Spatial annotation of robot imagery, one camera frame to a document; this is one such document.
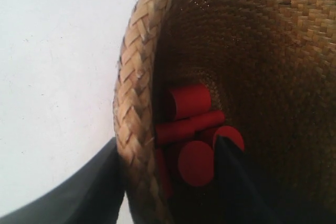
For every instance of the red cylinder at rim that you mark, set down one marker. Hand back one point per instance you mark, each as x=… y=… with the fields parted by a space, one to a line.
x=164 y=173

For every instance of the long thin red cylinder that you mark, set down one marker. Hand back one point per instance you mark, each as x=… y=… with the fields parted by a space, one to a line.
x=171 y=132

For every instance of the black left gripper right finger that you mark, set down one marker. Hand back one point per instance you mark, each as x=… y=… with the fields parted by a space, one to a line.
x=241 y=200

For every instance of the large red cylinder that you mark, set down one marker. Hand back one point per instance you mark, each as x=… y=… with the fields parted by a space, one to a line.
x=185 y=101

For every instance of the red cylinder behind finger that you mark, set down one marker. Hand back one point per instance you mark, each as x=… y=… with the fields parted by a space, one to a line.
x=209 y=136

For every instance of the brown woven wicker basket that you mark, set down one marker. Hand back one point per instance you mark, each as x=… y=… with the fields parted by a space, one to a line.
x=269 y=64

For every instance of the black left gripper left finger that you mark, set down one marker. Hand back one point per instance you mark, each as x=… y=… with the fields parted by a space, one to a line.
x=94 y=194

